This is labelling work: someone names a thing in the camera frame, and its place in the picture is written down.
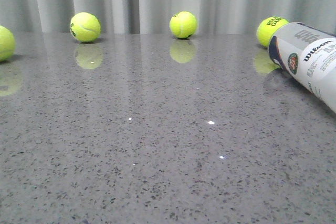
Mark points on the clear Wilson tennis ball can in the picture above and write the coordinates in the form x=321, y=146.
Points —
x=308, y=55

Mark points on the middle yellow tennis ball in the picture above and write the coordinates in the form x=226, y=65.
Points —
x=183, y=24

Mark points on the Roland Garros yellow tennis ball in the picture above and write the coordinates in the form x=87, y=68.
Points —
x=268, y=27

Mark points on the far left yellow tennis ball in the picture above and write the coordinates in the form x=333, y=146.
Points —
x=7, y=43

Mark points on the grey pleated curtain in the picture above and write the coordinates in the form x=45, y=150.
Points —
x=168, y=1

